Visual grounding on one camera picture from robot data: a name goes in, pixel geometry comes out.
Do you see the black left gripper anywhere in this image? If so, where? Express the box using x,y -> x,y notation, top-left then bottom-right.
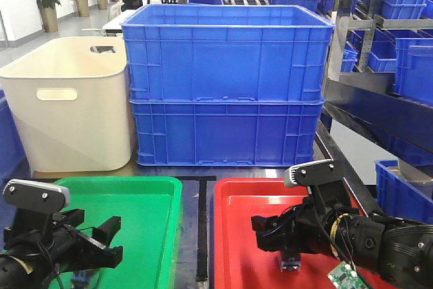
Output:
3,209 -> 123,273

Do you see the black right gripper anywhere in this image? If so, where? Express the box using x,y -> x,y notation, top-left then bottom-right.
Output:
250,185 -> 342,259

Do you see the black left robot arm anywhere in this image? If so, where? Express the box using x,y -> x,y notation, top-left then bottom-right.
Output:
1,208 -> 123,288

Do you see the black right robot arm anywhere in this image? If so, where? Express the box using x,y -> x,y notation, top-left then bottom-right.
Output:
251,191 -> 432,288

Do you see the red tray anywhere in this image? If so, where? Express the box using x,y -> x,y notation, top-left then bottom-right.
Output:
213,177 -> 396,289

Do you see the green tray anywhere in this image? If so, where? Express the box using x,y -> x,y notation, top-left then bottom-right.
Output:
56,176 -> 183,288

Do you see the green circuit board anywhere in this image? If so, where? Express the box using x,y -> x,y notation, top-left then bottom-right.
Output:
327,262 -> 368,289

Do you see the lower stacked blue crate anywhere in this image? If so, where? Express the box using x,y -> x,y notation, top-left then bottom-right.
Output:
131,99 -> 324,166

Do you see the stacked blue crate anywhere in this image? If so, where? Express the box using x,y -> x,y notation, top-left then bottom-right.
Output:
122,4 -> 334,102
131,99 -> 324,166

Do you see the large blue bin right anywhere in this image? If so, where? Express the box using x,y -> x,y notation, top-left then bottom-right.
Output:
375,160 -> 432,224

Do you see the beige plastic basket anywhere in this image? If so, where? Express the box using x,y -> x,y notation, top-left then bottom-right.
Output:
1,37 -> 135,173

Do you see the upper stacked blue crate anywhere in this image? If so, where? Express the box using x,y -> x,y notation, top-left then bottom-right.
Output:
122,4 -> 334,102

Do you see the potted green plant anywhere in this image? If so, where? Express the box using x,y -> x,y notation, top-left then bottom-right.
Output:
36,0 -> 61,32

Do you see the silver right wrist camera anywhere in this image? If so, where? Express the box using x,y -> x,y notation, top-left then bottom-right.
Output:
283,159 -> 336,187

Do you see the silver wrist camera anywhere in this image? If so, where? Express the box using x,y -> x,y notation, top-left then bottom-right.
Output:
283,159 -> 336,187
3,179 -> 70,214

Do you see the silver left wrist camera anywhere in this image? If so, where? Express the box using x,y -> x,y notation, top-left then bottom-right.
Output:
3,179 -> 70,214

